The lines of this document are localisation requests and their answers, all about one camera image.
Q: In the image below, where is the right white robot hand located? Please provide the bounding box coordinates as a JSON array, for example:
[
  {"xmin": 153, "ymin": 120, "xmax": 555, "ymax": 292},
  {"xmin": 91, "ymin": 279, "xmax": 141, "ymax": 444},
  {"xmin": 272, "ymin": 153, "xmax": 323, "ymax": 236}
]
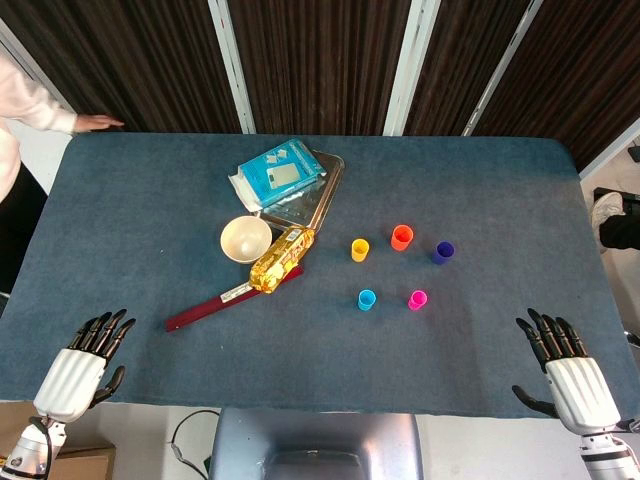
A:
[{"xmin": 511, "ymin": 307, "xmax": 622, "ymax": 435}]

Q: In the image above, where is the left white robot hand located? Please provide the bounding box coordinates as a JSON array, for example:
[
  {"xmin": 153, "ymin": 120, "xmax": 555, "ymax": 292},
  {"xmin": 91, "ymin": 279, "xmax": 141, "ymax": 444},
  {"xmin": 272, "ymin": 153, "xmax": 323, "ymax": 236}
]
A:
[{"xmin": 32, "ymin": 308, "xmax": 137, "ymax": 424}]

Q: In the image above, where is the bystander bare hand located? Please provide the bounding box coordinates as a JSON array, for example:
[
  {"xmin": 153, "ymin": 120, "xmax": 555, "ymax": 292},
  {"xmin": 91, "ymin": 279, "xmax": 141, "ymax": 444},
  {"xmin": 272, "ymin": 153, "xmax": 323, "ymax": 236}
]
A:
[{"xmin": 74, "ymin": 114, "xmax": 125, "ymax": 134}]

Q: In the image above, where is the purple plastic cup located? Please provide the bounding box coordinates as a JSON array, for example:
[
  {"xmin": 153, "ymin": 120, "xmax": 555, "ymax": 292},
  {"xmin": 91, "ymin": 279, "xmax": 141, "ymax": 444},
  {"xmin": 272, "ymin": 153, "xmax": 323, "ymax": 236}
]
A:
[{"xmin": 431, "ymin": 240, "xmax": 456, "ymax": 266}]

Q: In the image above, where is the bystander white sleeved forearm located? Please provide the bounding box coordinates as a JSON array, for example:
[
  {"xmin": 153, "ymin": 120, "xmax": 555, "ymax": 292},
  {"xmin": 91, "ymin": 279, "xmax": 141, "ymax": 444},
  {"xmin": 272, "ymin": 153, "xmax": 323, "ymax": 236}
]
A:
[{"xmin": 0, "ymin": 52, "xmax": 79, "ymax": 135}]

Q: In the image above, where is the dark brown slatted panel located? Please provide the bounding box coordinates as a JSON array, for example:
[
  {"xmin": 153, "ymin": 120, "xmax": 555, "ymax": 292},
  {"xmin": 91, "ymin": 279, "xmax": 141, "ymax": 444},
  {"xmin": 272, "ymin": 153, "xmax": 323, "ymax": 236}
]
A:
[
  {"xmin": 472, "ymin": 0, "xmax": 640, "ymax": 171},
  {"xmin": 227, "ymin": 0, "xmax": 414, "ymax": 135},
  {"xmin": 0, "ymin": 0, "xmax": 241, "ymax": 134},
  {"xmin": 404, "ymin": 0, "xmax": 531, "ymax": 136}
]

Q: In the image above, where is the brown cardboard box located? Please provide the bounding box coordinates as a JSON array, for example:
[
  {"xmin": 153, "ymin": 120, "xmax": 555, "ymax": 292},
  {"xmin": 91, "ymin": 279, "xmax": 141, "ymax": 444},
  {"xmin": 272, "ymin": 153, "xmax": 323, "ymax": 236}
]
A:
[{"xmin": 0, "ymin": 402, "xmax": 117, "ymax": 480}]

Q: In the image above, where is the bystander white top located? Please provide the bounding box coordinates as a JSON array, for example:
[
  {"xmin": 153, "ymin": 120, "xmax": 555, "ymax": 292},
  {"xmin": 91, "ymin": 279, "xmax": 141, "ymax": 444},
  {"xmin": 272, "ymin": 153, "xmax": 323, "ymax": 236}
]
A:
[{"xmin": 0, "ymin": 119, "xmax": 24, "ymax": 201}]

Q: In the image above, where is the dark red long shoehorn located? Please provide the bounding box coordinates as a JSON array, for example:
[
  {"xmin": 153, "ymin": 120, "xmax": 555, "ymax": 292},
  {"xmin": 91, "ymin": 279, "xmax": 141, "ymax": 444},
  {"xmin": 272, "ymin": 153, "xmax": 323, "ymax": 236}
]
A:
[{"xmin": 165, "ymin": 264, "xmax": 305, "ymax": 333}]

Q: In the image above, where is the black trouser leg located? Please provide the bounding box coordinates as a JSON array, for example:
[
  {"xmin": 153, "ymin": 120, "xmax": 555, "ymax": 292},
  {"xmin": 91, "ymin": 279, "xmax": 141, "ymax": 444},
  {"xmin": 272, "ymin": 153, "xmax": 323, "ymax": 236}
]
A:
[{"xmin": 598, "ymin": 212, "xmax": 640, "ymax": 251}]

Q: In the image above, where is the white sneaker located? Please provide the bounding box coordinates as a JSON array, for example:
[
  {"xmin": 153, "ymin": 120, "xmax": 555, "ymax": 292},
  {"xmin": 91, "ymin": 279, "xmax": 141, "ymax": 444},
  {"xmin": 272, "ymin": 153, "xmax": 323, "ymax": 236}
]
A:
[{"xmin": 590, "ymin": 192, "xmax": 624, "ymax": 231}]

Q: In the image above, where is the blue cardboard product box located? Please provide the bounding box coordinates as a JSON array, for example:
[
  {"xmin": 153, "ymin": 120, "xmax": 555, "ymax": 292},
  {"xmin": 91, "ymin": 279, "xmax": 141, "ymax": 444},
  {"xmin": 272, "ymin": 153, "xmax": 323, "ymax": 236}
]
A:
[{"xmin": 228, "ymin": 138, "xmax": 328, "ymax": 213}]

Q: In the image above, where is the cream round bowl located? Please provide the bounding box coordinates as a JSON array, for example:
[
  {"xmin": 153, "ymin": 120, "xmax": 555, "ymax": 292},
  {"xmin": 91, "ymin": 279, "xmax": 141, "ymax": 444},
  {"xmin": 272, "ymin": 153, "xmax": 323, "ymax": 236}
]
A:
[{"xmin": 220, "ymin": 214, "xmax": 274, "ymax": 265}]

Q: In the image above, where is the silver metal tray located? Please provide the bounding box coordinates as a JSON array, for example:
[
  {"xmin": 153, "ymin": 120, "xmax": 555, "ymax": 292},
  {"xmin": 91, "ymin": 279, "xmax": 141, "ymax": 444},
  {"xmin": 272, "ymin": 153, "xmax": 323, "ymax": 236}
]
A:
[{"xmin": 259, "ymin": 149, "xmax": 347, "ymax": 234}]

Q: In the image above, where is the golden snack package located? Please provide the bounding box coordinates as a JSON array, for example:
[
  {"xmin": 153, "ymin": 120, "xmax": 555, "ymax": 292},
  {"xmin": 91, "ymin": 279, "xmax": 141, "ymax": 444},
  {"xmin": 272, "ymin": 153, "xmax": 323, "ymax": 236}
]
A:
[{"xmin": 248, "ymin": 225, "xmax": 317, "ymax": 295}]

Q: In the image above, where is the orange plastic cup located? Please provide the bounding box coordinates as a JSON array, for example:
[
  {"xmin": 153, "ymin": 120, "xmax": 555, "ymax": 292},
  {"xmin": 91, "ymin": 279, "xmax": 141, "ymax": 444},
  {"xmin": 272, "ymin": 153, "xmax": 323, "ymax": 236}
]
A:
[{"xmin": 390, "ymin": 224, "xmax": 415, "ymax": 252}]

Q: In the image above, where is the blue table cloth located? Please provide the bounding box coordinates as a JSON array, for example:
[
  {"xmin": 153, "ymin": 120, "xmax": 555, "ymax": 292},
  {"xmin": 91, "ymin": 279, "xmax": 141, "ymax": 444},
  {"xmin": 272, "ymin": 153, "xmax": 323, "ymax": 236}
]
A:
[{"xmin": 0, "ymin": 131, "xmax": 640, "ymax": 421}]

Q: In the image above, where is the grey robot torso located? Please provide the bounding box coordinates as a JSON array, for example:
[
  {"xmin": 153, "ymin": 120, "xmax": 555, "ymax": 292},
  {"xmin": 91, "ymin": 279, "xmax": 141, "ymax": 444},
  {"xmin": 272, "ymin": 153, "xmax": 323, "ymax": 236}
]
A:
[{"xmin": 208, "ymin": 407, "xmax": 425, "ymax": 480}]

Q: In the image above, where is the black floor cable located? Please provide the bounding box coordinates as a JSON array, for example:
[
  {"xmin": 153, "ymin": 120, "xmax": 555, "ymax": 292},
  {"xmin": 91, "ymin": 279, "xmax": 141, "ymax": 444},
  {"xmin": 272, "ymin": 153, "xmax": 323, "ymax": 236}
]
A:
[{"xmin": 169, "ymin": 409, "xmax": 221, "ymax": 480}]

